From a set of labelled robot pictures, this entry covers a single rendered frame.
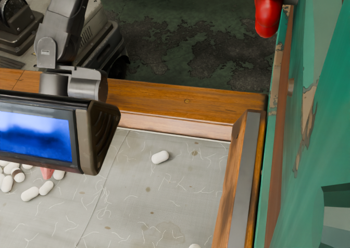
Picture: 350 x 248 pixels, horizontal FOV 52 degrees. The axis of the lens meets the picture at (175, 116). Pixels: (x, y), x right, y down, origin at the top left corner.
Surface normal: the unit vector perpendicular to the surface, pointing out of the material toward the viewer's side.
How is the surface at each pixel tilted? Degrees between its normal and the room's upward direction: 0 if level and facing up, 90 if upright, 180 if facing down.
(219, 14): 0
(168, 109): 0
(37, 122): 58
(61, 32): 43
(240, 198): 0
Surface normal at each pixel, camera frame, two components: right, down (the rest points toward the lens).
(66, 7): -0.03, -0.04
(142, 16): -0.12, -0.59
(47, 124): -0.26, 0.36
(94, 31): 0.88, 0.30
